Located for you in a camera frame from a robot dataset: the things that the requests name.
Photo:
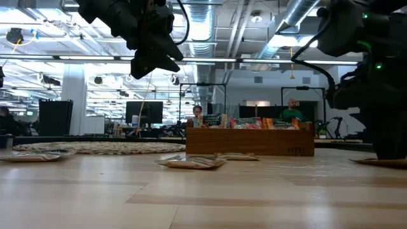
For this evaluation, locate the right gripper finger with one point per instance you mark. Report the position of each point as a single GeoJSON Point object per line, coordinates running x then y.
{"type": "Point", "coordinates": [384, 133]}
{"type": "Point", "coordinates": [400, 133]}

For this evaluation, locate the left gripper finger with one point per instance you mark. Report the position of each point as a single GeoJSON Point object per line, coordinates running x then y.
{"type": "Point", "coordinates": [173, 54]}
{"type": "Point", "coordinates": [165, 65]}

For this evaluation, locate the beige herbal tea packet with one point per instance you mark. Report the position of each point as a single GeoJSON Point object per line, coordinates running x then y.
{"type": "Point", "coordinates": [190, 163]}
{"type": "Point", "coordinates": [213, 120]}
{"type": "Point", "coordinates": [238, 156]}
{"type": "Point", "coordinates": [372, 163]}
{"type": "Point", "coordinates": [31, 157]}

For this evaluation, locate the red strawberry tea packet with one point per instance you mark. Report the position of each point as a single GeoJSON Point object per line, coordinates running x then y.
{"type": "Point", "coordinates": [246, 123]}

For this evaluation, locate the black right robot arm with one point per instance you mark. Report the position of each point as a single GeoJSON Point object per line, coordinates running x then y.
{"type": "Point", "coordinates": [381, 31]}

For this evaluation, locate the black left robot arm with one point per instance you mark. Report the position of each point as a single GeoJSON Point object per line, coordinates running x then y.
{"type": "Point", "coordinates": [108, 12]}

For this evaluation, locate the wooden tea organizer box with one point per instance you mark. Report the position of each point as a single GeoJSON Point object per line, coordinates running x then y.
{"type": "Point", "coordinates": [248, 143]}

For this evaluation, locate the black computer monitor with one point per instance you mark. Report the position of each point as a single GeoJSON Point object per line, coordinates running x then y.
{"type": "Point", "coordinates": [144, 112]}

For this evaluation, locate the person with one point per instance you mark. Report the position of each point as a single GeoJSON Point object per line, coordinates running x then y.
{"type": "Point", "coordinates": [6, 122]}
{"type": "Point", "coordinates": [197, 111]}
{"type": "Point", "coordinates": [292, 113]}

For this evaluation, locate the long ceiling light strip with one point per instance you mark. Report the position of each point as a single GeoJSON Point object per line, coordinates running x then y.
{"type": "Point", "coordinates": [330, 62]}
{"type": "Point", "coordinates": [86, 57]}

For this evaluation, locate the small potted plant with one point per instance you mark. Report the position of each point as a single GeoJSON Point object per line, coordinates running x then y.
{"type": "Point", "coordinates": [322, 132]}

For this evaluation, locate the white plastic bottle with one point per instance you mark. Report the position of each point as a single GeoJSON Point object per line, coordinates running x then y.
{"type": "Point", "coordinates": [135, 121]}

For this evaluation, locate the round ceiling sensor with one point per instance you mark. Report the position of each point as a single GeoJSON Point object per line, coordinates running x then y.
{"type": "Point", "coordinates": [256, 18]}

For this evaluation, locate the white square pillar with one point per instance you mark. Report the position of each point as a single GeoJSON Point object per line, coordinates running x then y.
{"type": "Point", "coordinates": [74, 92]}

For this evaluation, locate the round woven straw placemat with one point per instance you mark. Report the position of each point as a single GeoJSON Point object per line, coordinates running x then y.
{"type": "Point", "coordinates": [101, 148]}

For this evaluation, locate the bright ceiling light panel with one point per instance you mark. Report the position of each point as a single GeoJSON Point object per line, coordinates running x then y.
{"type": "Point", "coordinates": [286, 41]}

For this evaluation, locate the black office cabinet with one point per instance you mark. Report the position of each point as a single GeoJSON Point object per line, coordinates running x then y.
{"type": "Point", "coordinates": [55, 117]}

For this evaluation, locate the black ceiling device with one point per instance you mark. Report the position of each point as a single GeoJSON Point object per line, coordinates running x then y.
{"type": "Point", "coordinates": [14, 35]}

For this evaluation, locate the silver ventilation duct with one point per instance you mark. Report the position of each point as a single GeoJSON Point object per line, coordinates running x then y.
{"type": "Point", "coordinates": [200, 28]}
{"type": "Point", "coordinates": [295, 14]}

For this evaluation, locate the black metal rig frame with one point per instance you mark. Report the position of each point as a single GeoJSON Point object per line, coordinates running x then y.
{"type": "Point", "coordinates": [302, 87]}

